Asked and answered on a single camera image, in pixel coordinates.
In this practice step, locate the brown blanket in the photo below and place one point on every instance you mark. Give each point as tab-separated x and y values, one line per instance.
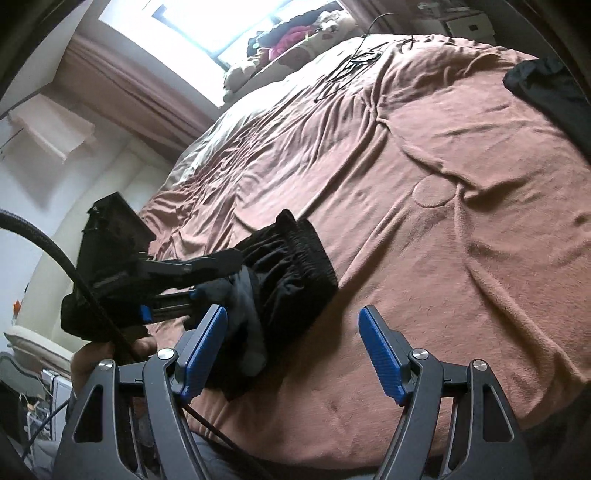
438	254

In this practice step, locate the white hanging cloth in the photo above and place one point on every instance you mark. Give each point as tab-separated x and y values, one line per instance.
51	124

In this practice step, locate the cream padded headboard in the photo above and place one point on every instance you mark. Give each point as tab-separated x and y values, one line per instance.
138	170

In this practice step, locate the person's left hand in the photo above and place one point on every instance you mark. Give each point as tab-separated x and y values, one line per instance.
85	362

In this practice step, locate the small beige plush bear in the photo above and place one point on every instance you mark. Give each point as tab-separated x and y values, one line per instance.
328	27

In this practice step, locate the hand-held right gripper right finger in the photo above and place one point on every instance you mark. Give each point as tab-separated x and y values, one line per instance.
383	355

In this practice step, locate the pink curtain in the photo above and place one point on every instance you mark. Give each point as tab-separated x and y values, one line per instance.
138	87

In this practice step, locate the black folded garment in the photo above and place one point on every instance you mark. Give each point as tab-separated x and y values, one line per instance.
545	87

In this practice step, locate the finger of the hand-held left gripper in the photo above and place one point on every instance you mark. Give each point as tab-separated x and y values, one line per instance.
171	309
203	267

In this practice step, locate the beige duvet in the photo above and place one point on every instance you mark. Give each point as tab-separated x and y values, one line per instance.
221	134

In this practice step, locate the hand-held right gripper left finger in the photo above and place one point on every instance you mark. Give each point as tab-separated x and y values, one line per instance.
203	350

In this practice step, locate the black round plush toy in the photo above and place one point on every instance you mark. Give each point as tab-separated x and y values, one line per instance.
261	41

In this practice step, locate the pink plush toy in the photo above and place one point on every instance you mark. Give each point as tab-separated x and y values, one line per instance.
293	37

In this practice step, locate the long black plush toy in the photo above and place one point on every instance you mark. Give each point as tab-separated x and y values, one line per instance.
300	16

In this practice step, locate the black pants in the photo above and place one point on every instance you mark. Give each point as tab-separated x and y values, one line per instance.
286	277

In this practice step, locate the beige plush toy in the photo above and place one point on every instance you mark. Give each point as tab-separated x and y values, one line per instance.
239	76

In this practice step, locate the white nightstand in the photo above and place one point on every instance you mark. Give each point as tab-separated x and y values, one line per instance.
466	25

